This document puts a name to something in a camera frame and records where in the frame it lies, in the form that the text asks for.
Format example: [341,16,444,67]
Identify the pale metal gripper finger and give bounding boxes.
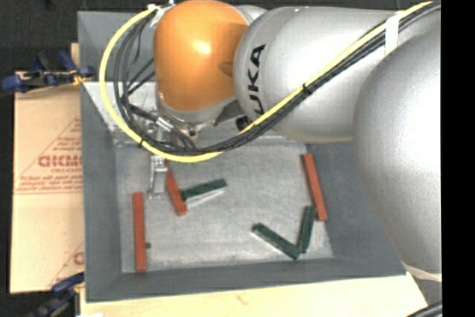
[148,155,167,200]

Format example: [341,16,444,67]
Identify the red-brown flat block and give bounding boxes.
[131,191,148,273]
[301,153,330,223]
[164,160,189,218]

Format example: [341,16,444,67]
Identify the dark green flat block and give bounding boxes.
[180,178,228,202]
[252,222,302,261]
[298,205,318,255]

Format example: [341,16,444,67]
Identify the grey metal bin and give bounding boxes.
[76,10,407,304]

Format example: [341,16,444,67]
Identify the brown cardboard board, red print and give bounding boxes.
[9,84,87,294]

